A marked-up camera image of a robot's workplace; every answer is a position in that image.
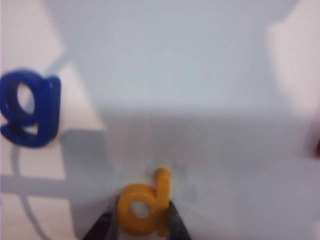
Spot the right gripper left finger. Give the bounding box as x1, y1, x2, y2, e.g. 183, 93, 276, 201
82, 194, 121, 240

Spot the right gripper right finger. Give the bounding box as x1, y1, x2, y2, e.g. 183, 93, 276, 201
164, 199, 193, 240

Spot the yellow letter d magnet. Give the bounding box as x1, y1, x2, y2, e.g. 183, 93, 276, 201
116, 167, 171, 238

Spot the blue letter g magnet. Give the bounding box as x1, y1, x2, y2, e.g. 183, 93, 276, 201
0, 68, 62, 150

